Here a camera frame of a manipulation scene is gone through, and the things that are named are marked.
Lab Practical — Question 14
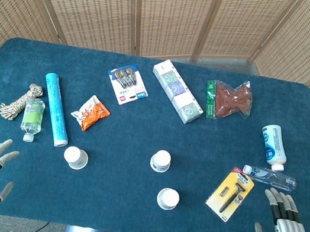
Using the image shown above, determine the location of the white floral paper cup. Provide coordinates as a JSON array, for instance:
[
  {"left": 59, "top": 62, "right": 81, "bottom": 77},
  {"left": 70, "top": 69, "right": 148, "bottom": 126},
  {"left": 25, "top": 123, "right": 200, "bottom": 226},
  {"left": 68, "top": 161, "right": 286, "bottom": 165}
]
[
  {"left": 61, "top": 144, "right": 91, "bottom": 172},
  {"left": 155, "top": 185, "right": 182, "bottom": 212},
  {"left": 148, "top": 148, "right": 173, "bottom": 174}
]

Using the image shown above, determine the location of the clear plastic water bottle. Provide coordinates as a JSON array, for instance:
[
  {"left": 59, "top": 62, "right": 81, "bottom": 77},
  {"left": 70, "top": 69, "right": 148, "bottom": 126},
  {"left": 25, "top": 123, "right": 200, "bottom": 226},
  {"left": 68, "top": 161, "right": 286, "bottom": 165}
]
[{"left": 240, "top": 163, "right": 299, "bottom": 191}]

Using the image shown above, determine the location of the razor on yellow card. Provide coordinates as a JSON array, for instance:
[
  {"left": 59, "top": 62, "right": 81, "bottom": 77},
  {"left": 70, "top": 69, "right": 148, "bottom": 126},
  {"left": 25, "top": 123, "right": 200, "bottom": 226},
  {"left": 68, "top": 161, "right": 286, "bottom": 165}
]
[{"left": 202, "top": 162, "right": 258, "bottom": 227}]

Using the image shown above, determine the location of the clear bottle green label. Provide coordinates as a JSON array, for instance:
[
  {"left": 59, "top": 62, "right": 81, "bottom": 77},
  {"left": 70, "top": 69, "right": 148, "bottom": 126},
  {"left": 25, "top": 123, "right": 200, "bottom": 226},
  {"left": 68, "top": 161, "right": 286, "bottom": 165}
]
[{"left": 18, "top": 96, "right": 47, "bottom": 144}]

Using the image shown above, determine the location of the white blue lotion bottle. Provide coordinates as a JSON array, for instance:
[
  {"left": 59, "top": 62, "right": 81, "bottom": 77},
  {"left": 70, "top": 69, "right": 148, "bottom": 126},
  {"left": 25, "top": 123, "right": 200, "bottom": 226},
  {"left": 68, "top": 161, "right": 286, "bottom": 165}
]
[{"left": 255, "top": 123, "right": 293, "bottom": 173}]

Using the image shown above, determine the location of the light blue cylinder tube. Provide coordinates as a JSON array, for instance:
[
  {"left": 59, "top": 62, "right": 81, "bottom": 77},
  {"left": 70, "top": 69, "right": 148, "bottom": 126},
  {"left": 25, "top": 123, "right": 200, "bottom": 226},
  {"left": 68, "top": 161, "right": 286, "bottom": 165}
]
[{"left": 33, "top": 72, "right": 80, "bottom": 150}]

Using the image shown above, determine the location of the orange white snack packet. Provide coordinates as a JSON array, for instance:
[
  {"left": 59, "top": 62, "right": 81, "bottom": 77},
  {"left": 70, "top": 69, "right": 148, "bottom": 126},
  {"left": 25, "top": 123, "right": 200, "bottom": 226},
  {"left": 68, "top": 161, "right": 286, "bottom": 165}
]
[{"left": 67, "top": 91, "right": 114, "bottom": 136}]

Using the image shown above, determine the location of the blue carpet table cover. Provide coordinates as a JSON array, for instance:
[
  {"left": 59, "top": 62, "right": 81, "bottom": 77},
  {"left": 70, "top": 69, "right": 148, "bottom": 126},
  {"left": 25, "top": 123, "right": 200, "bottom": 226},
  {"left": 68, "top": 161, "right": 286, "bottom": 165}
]
[{"left": 0, "top": 30, "right": 310, "bottom": 232}]

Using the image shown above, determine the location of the brown dried food bag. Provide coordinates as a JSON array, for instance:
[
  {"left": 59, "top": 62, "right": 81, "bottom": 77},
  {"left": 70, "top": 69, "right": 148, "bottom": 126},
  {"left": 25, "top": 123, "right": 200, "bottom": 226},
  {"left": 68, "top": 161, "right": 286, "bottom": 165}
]
[{"left": 201, "top": 73, "right": 257, "bottom": 127}]

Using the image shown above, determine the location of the hooks blister card pack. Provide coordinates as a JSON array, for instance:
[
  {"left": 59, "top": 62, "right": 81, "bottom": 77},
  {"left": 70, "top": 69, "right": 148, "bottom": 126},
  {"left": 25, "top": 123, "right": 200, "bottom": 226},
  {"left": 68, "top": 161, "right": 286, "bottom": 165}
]
[{"left": 102, "top": 59, "right": 154, "bottom": 110}]

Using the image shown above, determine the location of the pastel tissue multipack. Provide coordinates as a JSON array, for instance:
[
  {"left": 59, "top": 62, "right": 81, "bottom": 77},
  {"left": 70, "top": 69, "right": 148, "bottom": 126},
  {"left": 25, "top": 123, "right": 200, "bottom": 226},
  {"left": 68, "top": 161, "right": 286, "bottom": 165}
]
[{"left": 144, "top": 57, "right": 212, "bottom": 128}]

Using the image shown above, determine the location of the woven bamboo folding screen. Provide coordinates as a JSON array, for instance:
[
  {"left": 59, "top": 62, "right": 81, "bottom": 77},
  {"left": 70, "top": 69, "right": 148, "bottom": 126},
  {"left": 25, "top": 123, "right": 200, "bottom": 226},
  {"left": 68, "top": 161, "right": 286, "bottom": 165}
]
[{"left": 0, "top": 0, "right": 310, "bottom": 210}]

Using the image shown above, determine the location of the black floor cable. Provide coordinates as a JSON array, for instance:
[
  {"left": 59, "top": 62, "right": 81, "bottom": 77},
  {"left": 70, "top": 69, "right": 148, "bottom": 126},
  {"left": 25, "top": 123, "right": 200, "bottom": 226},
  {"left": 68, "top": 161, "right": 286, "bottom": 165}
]
[{"left": 32, "top": 219, "right": 51, "bottom": 232}]

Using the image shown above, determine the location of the beige braided rope bundle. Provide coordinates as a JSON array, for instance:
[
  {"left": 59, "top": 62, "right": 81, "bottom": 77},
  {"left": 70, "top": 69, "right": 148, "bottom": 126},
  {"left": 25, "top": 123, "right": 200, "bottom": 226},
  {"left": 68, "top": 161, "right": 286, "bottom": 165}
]
[{"left": 0, "top": 78, "right": 45, "bottom": 127}]

